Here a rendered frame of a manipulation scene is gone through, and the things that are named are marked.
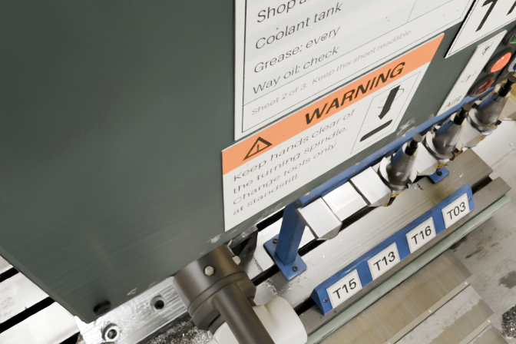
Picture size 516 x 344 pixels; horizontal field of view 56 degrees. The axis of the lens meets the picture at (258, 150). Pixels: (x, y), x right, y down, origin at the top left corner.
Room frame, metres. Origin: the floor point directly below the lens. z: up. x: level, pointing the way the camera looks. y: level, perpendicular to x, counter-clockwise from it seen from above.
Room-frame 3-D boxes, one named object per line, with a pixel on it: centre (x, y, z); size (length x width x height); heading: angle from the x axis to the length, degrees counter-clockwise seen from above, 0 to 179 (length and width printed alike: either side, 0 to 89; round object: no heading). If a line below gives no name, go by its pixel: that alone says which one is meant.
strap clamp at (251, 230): (0.36, 0.05, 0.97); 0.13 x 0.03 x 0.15; 128
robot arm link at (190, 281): (0.22, 0.07, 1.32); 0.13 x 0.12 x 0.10; 128
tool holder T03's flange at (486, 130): (0.56, -0.42, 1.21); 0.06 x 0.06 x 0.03
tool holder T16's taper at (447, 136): (0.49, -0.33, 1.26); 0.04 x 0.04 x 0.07
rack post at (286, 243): (0.37, -0.08, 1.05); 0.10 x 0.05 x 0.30; 38
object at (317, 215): (0.33, -0.11, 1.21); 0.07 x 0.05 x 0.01; 38
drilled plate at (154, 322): (0.28, 0.21, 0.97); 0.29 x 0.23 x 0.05; 128
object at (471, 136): (0.53, -0.37, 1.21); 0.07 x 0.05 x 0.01; 38
